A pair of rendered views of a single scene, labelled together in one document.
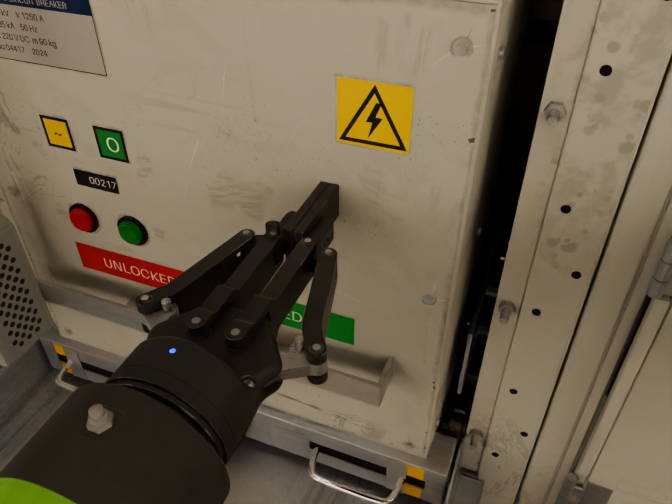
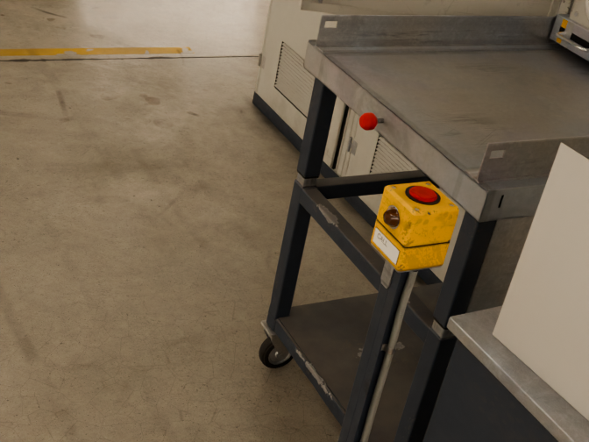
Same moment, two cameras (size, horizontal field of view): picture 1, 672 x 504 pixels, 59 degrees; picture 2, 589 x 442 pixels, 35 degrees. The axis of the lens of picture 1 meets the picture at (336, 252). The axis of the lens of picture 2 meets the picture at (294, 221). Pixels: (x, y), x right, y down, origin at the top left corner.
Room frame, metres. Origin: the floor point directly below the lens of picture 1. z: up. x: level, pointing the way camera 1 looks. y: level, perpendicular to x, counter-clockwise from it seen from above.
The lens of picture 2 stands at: (-1.48, -0.45, 1.49)
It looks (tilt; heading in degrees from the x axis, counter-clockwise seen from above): 30 degrees down; 35
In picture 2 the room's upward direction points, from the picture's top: 12 degrees clockwise
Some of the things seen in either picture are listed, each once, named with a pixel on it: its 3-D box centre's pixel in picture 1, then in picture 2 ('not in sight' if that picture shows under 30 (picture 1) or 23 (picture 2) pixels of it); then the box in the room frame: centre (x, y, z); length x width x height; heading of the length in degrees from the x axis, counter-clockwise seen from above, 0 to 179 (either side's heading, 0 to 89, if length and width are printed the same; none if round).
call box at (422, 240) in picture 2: not in sight; (414, 225); (-0.45, 0.08, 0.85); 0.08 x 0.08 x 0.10; 68
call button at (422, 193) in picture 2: not in sight; (422, 196); (-0.45, 0.08, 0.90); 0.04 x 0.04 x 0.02
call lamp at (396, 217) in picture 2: not in sight; (389, 217); (-0.49, 0.10, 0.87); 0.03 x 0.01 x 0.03; 68
